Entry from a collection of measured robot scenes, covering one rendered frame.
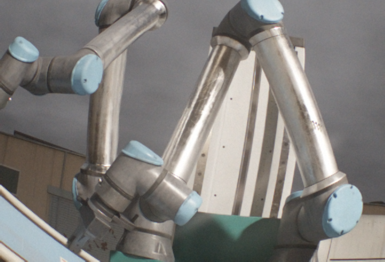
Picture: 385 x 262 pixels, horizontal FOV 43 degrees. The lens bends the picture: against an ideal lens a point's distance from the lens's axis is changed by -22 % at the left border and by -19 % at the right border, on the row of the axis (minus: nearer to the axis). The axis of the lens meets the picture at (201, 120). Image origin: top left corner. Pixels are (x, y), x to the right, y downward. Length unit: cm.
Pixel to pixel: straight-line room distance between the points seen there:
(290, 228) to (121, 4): 86
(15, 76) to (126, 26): 42
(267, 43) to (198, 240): 66
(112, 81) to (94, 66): 50
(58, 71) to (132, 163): 28
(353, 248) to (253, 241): 677
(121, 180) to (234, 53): 52
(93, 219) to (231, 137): 79
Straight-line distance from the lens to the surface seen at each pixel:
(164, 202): 132
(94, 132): 176
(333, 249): 840
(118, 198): 132
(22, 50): 121
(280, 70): 151
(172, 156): 149
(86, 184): 176
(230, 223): 180
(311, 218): 151
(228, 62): 161
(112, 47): 138
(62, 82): 126
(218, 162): 194
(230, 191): 191
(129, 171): 130
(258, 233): 178
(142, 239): 167
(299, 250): 162
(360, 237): 856
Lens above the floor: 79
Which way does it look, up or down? 19 degrees up
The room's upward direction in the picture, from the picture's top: 10 degrees clockwise
